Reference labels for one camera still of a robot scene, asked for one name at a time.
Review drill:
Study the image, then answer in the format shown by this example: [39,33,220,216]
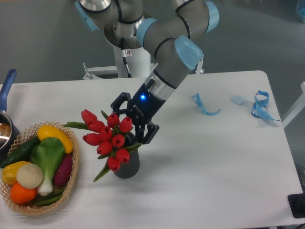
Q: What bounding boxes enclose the dark green cucumber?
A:
[0,136,40,168]

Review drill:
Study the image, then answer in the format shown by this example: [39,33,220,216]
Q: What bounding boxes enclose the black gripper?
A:
[111,83,165,145]

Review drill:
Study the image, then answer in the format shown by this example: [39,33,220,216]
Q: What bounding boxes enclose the purple sweet potato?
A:
[53,154,72,186]

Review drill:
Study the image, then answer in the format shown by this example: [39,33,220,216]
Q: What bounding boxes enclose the dark grey ribbed vase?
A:
[114,133,140,179]

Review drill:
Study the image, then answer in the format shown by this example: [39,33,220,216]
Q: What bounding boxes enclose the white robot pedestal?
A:
[113,46,151,78]

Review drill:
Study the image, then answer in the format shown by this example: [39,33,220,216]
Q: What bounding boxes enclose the yellow bell pepper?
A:
[1,161,30,185]

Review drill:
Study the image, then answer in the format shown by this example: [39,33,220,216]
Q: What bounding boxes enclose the white frame at right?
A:
[282,82,305,128]

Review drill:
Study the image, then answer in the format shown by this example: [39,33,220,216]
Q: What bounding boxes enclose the knotted blue ribbon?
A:
[251,90,280,121]

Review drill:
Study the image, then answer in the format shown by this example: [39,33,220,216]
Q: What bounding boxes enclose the curled blue strap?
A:
[189,93,222,116]

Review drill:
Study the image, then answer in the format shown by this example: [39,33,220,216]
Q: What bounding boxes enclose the green bok choy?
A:
[30,137,65,196]

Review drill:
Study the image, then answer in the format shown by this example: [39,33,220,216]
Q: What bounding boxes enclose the blue handled saucepan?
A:
[0,69,20,162]

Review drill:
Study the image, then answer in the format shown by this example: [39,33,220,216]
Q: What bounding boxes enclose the red tulip bouquet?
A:
[64,109,142,182]

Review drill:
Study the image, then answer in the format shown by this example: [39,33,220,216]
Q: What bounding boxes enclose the green bean pods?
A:
[34,189,64,207]

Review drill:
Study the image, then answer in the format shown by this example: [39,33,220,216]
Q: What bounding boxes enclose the white metal base bracket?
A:
[82,58,205,80]

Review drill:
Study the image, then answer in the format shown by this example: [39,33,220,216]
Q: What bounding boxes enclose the small light blue cap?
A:
[231,95,244,105]

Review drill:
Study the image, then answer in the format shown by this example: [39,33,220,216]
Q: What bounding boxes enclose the cream white garlic bulb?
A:
[16,163,43,189]

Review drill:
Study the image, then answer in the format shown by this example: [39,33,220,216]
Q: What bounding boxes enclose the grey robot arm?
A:
[75,0,219,144]

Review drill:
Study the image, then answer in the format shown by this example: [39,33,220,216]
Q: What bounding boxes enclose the black device at edge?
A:
[287,193,305,219]

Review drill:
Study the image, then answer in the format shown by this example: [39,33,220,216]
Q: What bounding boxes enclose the woven wicker basket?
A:
[0,122,80,216]

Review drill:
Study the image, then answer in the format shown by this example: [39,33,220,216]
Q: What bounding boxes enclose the yellow squash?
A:
[37,125,73,154]

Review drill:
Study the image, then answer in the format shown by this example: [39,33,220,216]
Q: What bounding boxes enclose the orange fruit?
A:
[10,183,37,204]

